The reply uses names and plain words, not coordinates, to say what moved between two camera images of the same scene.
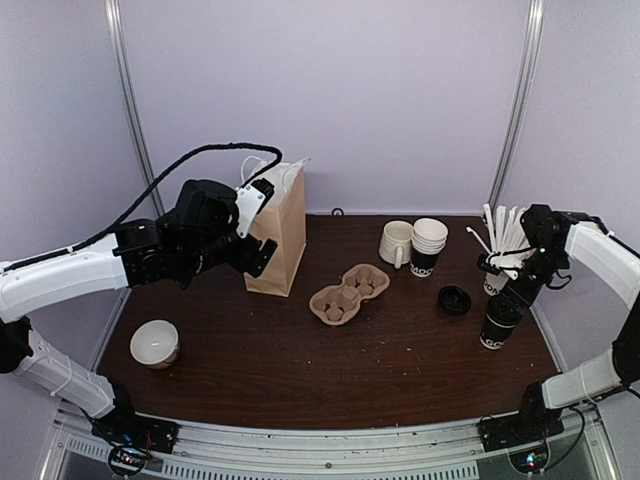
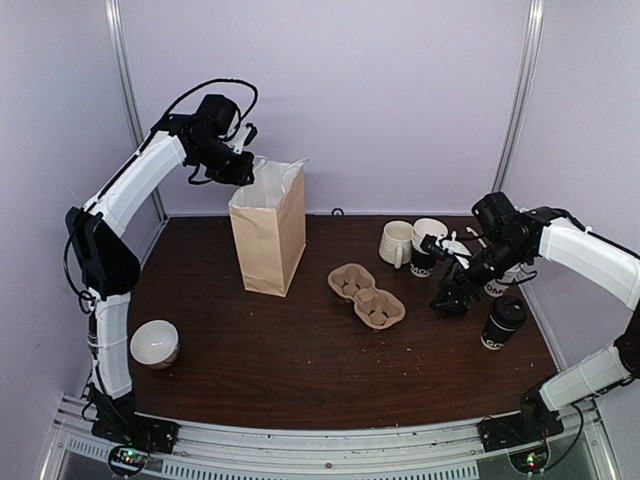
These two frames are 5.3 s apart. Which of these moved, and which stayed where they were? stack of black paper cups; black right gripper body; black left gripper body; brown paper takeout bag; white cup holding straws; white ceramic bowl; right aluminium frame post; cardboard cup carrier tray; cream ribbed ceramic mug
Moved: black left gripper body; cardboard cup carrier tray; black right gripper body
Stayed: right aluminium frame post; stack of black paper cups; cream ribbed ceramic mug; white ceramic bowl; white cup holding straws; brown paper takeout bag
